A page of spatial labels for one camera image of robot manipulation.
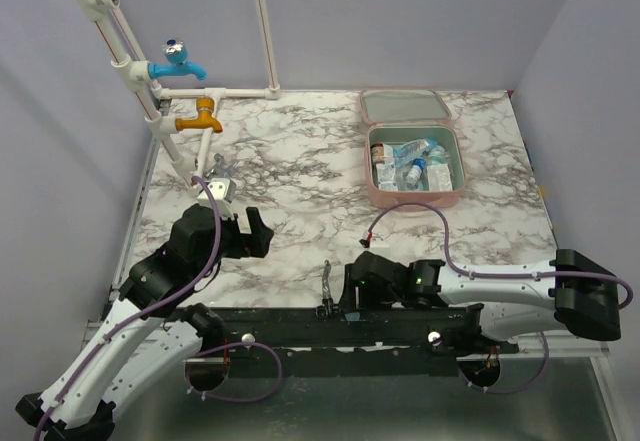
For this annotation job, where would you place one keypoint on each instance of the white pvc pipe frame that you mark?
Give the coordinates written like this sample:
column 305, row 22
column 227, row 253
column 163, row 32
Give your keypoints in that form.
column 187, row 150

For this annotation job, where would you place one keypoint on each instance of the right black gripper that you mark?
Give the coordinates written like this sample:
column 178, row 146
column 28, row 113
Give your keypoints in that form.
column 358, row 271

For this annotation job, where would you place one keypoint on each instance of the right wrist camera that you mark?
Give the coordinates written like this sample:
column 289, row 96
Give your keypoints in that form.
column 376, row 246

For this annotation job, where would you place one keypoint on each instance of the orange faucet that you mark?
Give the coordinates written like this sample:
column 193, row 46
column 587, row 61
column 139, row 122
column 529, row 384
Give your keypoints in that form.
column 205, row 119

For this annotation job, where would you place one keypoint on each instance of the pink medicine kit case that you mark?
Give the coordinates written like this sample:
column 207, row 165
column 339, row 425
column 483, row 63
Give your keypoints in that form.
column 396, row 116

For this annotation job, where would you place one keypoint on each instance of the alcohol pad packets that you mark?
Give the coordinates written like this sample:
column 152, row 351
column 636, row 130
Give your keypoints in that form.
column 386, row 177

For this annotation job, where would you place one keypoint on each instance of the clear bag teal pads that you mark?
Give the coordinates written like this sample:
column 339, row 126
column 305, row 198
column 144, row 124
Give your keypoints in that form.
column 438, row 177

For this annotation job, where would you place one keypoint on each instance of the blue capped small bottle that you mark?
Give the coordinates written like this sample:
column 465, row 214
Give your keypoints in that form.
column 415, row 172

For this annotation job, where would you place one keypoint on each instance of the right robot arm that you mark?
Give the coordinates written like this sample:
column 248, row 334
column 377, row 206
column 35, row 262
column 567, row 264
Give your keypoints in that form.
column 457, row 312

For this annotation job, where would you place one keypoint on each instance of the blue faucet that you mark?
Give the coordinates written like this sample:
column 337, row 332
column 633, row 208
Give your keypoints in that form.
column 176, row 54

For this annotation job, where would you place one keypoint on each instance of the metal scissors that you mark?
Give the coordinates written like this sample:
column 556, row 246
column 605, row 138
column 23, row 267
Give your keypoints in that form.
column 327, row 308

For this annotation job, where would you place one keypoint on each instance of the blue wipes packet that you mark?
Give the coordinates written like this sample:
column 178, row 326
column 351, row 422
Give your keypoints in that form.
column 407, row 152

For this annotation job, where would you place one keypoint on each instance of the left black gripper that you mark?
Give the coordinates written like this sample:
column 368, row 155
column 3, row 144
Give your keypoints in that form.
column 242, row 247

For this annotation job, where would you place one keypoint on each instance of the chrome faucet valve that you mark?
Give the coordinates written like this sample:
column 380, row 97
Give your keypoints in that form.
column 221, row 168

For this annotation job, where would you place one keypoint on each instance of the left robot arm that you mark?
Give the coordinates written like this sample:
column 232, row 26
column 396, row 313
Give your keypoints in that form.
column 147, row 330

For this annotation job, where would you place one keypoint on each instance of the brown medicine bottle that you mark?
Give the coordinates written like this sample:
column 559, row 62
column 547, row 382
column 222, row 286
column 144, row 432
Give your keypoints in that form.
column 378, row 153

